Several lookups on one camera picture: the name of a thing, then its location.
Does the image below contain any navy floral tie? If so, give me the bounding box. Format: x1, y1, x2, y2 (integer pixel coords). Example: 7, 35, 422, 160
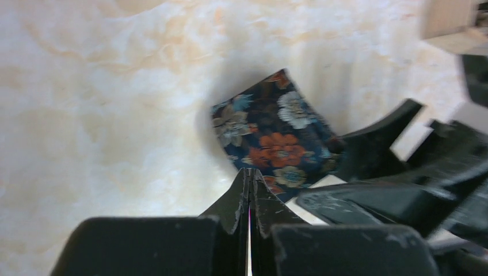
211, 68, 345, 202

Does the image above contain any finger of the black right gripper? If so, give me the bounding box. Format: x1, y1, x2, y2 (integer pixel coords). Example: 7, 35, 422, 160
335, 98, 424, 182
296, 184, 458, 237

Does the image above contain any wooden compartment organizer box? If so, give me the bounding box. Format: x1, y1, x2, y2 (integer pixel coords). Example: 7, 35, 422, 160
420, 0, 487, 56

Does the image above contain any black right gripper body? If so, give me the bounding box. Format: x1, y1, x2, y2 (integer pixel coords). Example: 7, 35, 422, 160
407, 120, 487, 247

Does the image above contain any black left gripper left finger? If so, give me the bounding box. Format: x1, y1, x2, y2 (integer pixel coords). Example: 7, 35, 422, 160
52, 169, 251, 275

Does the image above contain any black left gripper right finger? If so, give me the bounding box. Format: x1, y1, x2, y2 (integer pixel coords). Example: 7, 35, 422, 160
249, 169, 440, 275

